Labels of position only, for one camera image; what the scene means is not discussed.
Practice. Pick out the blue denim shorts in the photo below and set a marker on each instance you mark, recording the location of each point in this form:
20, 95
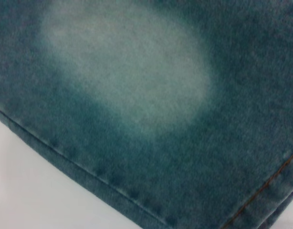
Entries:
160, 95

